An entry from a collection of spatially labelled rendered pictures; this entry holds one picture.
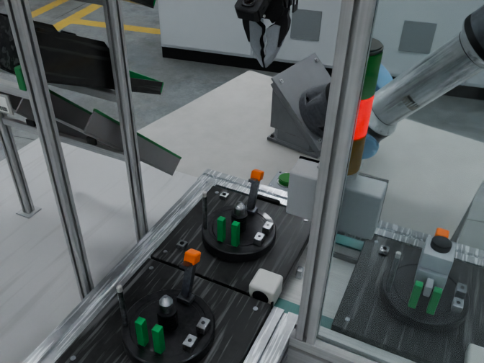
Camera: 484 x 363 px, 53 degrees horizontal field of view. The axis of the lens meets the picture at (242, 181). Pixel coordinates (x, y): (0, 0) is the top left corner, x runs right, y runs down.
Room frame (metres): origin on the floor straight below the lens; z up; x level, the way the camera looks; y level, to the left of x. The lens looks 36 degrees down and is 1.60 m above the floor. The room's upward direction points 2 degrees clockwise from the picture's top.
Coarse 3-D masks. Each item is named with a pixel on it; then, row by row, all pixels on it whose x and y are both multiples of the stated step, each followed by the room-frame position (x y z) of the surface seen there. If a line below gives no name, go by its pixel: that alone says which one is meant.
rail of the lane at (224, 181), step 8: (200, 176) 0.89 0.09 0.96; (208, 176) 0.89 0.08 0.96; (216, 176) 0.90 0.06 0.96; (224, 176) 0.90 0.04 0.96; (232, 176) 0.90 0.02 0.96; (216, 184) 0.87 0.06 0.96; (224, 184) 0.87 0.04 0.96; (232, 184) 0.87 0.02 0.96; (240, 184) 0.87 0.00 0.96; (248, 184) 0.87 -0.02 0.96; (240, 192) 0.84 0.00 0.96; (248, 192) 0.84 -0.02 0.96; (264, 192) 0.85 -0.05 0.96; (272, 192) 0.84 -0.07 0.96; (280, 192) 0.84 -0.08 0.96; (264, 200) 0.81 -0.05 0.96; (272, 200) 0.80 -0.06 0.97; (280, 200) 0.81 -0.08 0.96
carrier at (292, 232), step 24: (216, 192) 0.82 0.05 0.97; (192, 216) 0.74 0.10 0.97; (216, 216) 0.72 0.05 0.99; (240, 216) 0.68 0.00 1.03; (264, 216) 0.73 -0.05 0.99; (288, 216) 0.75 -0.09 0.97; (168, 240) 0.67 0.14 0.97; (192, 240) 0.67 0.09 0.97; (216, 240) 0.66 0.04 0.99; (240, 240) 0.66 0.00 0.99; (264, 240) 0.66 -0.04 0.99; (288, 240) 0.68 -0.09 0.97; (168, 264) 0.62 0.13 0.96; (216, 264) 0.61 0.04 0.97; (240, 264) 0.61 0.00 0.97; (264, 264) 0.62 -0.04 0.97; (288, 264) 0.62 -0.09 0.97; (240, 288) 0.56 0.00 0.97; (264, 288) 0.54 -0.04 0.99
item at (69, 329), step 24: (192, 192) 0.83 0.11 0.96; (168, 216) 0.75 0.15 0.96; (144, 240) 0.68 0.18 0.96; (120, 264) 0.62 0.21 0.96; (96, 288) 0.56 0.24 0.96; (72, 312) 0.51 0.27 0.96; (96, 312) 0.51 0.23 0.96; (48, 336) 0.46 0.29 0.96; (72, 336) 0.46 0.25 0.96; (264, 336) 0.47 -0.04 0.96; (288, 336) 0.47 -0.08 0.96; (24, 360) 0.42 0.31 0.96; (48, 360) 0.42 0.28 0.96; (264, 360) 0.43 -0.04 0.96
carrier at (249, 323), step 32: (128, 288) 0.55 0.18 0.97; (160, 288) 0.55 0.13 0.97; (192, 288) 0.56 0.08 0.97; (224, 288) 0.56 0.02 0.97; (96, 320) 0.49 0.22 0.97; (128, 320) 0.47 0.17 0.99; (160, 320) 0.46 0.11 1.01; (192, 320) 0.48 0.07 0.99; (224, 320) 0.49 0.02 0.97; (256, 320) 0.49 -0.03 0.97; (64, 352) 0.43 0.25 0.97; (96, 352) 0.43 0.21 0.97; (128, 352) 0.42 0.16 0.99; (160, 352) 0.41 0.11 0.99; (192, 352) 0.42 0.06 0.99; (224, 352) 0.43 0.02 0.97
